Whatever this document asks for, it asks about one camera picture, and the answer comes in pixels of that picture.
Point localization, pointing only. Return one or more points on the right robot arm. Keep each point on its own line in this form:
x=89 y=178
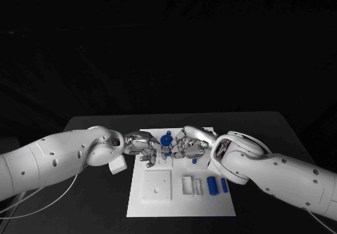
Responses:
x=277 y=173

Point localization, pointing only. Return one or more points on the thick blue cylinder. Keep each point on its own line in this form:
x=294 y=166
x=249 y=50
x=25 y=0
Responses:
x=212 y=186

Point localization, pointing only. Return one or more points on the blue gear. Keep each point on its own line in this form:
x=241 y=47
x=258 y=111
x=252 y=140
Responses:
x=166 y=139

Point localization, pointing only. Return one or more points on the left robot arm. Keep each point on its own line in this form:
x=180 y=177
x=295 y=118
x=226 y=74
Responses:
x=52 y=155

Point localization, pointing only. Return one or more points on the blue peg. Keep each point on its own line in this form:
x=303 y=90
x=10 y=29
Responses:
x=167 y=153

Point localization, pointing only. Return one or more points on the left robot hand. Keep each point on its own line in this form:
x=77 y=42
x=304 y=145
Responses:
x=138 y=141

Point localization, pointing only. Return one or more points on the white task board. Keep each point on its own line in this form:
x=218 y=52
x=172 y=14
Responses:
x=185 y=206

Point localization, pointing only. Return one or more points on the thin blue cylinder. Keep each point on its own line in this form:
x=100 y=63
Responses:
x=223 y=185

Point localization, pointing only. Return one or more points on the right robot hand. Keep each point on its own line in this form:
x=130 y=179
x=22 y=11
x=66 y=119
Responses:
x=196 y=134

